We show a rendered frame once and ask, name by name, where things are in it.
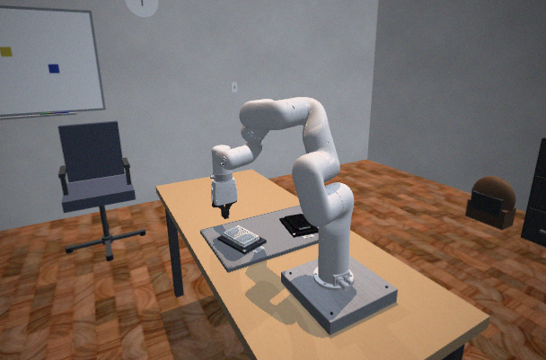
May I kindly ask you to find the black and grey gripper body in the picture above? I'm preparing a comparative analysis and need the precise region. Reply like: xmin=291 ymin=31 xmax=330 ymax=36
xmin=211 ymin=178 xmax=238 ymax=206

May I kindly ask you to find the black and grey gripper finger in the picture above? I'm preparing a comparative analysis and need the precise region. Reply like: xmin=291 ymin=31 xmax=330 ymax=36
xmin=225 ymin=201 xmax=237 ymax=219
xmin=212 ymin=201 xmax=226 ymax=219

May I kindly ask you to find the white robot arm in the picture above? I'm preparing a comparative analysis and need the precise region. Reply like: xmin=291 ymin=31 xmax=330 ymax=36
xmin=210 ymin=97 xmax=354 ymax=292

